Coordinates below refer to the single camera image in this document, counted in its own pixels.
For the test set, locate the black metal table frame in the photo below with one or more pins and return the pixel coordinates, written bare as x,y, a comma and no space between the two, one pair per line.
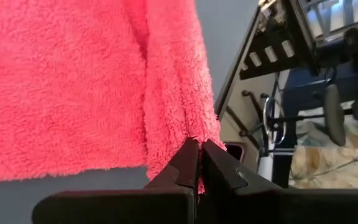
238,62

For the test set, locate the pink terry towel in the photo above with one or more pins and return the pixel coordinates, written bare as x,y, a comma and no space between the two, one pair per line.
73,93

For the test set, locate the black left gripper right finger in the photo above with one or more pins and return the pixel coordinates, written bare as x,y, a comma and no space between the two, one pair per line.
291,208

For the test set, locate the wooden table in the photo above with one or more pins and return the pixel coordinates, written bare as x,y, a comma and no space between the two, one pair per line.
259,82

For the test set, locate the blue bin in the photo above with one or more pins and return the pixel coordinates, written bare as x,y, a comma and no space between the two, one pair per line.
303,87

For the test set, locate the blue-grey table mat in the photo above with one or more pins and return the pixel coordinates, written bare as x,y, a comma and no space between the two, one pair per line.
57,199

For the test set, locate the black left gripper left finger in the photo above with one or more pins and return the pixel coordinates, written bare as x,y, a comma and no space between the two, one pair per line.
120,208

